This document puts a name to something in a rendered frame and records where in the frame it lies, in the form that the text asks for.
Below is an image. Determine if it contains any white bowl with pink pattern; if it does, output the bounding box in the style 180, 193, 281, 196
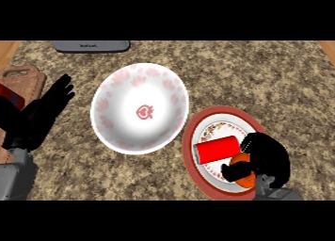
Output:
88, 62, 190, 155

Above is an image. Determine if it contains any red-rimmed white plate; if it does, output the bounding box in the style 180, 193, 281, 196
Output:
181, 105, 271, 201

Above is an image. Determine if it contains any brown wooden cutting board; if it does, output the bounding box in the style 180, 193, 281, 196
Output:
0, 65, 48, 166

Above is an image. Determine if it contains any grey flat appliance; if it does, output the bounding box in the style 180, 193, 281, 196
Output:
50, 40, 131, 54

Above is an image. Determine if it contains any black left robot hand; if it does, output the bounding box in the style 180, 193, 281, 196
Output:
0, 73, 76, 152

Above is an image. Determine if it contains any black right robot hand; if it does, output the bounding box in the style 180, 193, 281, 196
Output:
221, 132, 292, 189

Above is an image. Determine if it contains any orange squash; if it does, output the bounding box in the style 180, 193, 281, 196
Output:
228, 153, 258, 188

